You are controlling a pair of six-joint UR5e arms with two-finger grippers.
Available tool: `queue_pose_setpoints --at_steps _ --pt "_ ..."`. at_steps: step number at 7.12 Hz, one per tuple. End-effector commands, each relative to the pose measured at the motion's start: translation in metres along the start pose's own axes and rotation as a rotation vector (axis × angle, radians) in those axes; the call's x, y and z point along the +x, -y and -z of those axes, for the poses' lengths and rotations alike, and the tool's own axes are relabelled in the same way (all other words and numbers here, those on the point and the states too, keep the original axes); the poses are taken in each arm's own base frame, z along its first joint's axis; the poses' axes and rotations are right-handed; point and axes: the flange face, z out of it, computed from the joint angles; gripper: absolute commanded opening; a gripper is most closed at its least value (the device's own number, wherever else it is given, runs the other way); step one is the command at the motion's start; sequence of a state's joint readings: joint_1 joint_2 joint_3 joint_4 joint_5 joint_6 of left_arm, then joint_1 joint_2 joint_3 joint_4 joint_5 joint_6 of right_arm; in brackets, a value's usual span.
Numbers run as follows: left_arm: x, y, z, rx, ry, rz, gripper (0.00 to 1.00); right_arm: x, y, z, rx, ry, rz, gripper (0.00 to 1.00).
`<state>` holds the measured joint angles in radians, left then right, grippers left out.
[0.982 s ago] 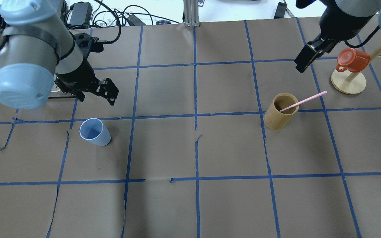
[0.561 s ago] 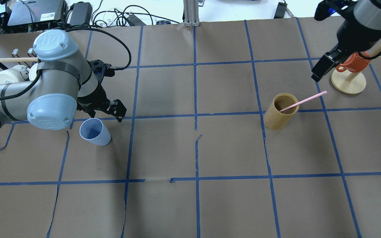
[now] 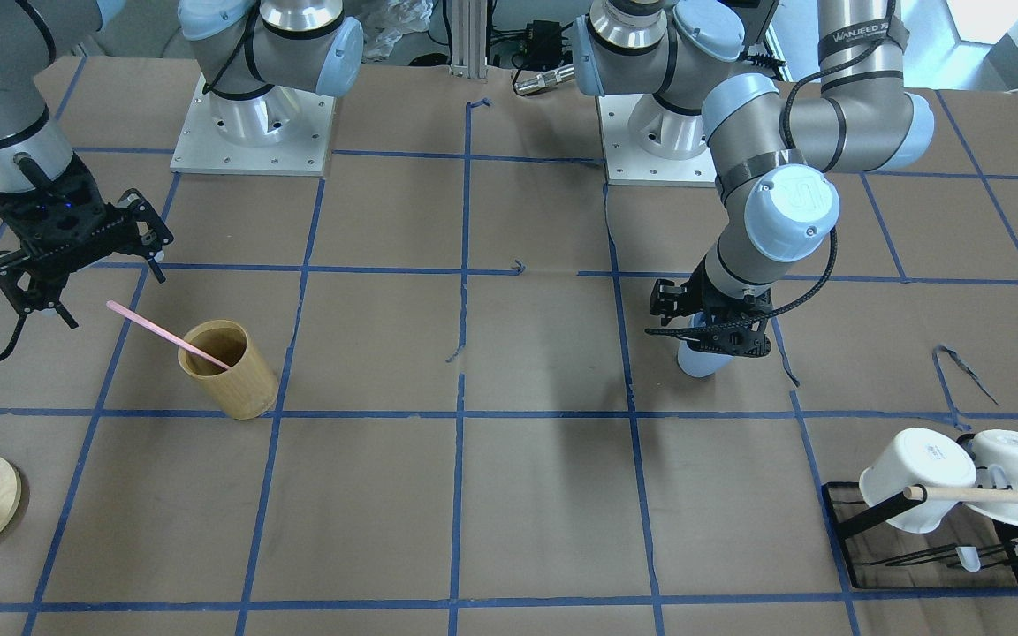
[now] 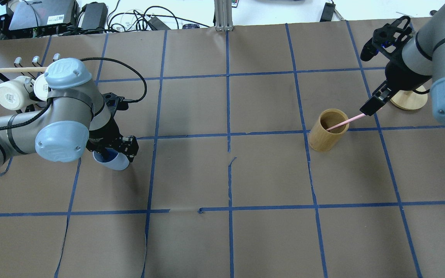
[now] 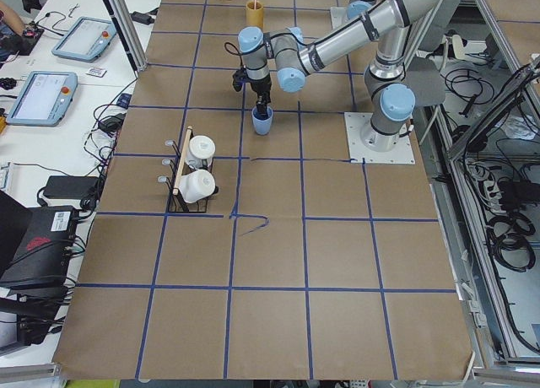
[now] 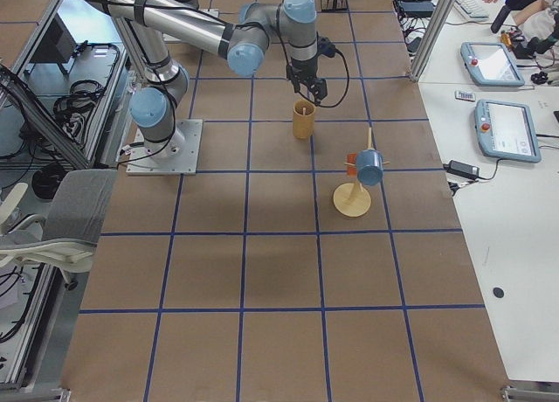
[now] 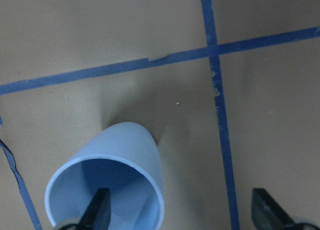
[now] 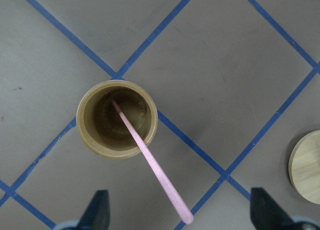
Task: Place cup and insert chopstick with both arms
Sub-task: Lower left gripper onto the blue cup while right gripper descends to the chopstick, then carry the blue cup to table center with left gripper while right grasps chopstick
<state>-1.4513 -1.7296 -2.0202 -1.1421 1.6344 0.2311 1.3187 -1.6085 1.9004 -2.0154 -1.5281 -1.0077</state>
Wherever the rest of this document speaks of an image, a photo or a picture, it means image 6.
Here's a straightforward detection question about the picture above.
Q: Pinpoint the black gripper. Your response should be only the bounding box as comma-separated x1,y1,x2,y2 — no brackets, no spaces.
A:
286,65,328,105

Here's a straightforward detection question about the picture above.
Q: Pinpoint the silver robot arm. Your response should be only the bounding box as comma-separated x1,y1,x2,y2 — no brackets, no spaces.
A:
84,0,328,104

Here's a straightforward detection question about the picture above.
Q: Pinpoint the bamboo chopstick holder cup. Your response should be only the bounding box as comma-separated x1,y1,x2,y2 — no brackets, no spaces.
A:
292,100,315,140

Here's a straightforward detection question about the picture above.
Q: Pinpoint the orange hanging cup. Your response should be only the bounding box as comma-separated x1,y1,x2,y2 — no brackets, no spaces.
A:
345,153,357,177

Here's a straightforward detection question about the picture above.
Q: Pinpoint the dark blue hanging cup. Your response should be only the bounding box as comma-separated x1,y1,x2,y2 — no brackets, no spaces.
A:
355,149,383,186

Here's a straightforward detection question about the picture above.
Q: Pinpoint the wooden cup tree stand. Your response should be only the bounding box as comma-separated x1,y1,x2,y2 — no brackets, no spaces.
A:
333,127,375,218

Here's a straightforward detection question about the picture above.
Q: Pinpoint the black power adapter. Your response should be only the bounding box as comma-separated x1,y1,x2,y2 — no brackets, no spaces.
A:
443,160,480,180

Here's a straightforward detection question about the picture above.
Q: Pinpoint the teach pendant far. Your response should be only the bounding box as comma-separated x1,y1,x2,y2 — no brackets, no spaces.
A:
460,42,525,87

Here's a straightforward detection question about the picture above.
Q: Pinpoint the teach pendant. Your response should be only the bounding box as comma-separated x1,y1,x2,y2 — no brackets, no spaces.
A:
460,42,525,87
474,100,542,163

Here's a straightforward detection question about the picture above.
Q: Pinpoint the white keyboard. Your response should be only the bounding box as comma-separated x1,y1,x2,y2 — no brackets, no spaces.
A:
453,0,489,21

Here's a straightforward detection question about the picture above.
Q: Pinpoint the teach pendant near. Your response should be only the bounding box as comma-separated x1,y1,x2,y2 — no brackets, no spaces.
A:
474,100,542,163

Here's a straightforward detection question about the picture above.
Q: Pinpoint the grey office chair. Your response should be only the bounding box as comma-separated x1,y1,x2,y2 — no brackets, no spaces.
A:
1,169,117,290

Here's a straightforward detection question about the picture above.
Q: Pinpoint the aluminium frame post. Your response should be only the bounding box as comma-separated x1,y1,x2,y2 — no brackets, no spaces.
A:
409,0,455,82

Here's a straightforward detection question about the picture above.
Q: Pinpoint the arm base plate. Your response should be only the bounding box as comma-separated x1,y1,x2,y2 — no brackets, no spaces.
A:
126,119,204,176

